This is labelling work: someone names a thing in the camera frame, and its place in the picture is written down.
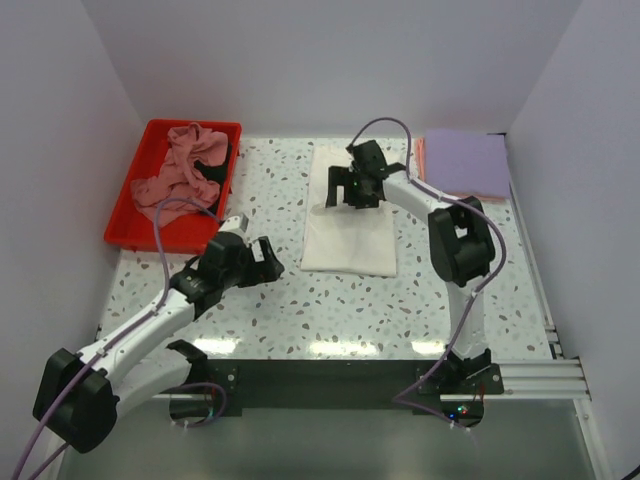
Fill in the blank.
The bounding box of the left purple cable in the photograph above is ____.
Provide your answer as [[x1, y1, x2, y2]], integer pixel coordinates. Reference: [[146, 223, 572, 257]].
[[12, 197, 229, 480]]

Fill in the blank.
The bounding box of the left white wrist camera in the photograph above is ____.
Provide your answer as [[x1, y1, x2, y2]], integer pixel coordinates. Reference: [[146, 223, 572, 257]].
[[219, 213, 249, 237]]

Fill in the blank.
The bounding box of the aluminium extrusion rail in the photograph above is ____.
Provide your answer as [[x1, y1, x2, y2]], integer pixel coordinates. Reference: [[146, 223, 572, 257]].
[[167, 340, 588, 409]]

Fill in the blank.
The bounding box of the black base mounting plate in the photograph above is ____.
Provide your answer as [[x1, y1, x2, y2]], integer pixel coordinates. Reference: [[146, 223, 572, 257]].
[[148, 357, 506, 420]]

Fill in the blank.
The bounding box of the folded purple t-shirt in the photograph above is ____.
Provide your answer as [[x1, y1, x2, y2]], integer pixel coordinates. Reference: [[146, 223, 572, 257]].
[[422, 128, 511, 199]]

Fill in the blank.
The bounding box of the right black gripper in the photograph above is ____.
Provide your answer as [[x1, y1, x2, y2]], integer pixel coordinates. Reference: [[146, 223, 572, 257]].
[[326, 166, 379, 210]]

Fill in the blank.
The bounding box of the red plastic bin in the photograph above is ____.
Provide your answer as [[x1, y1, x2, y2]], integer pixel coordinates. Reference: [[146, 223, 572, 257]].
[[104, 119, 242, 254]]

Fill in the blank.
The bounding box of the black garment in bin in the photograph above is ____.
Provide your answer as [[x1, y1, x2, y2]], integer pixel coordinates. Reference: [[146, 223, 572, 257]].
[[194, 142, 237, 220]]

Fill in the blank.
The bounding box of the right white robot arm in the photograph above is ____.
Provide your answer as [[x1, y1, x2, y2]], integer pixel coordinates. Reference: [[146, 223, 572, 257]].
[[325, 140, 496, 393]]

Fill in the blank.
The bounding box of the pink crumpled t-shirt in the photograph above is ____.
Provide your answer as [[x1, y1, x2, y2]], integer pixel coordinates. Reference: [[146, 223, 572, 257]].
[[131, 123, 229, 228]]

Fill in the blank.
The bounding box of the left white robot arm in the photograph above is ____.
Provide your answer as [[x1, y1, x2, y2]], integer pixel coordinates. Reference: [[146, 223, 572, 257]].
[[33, 231, 284, 453]]

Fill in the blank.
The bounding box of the white t-shirt red print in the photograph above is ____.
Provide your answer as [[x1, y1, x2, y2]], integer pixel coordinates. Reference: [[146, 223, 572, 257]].
[[300, 146, 397, 277]]

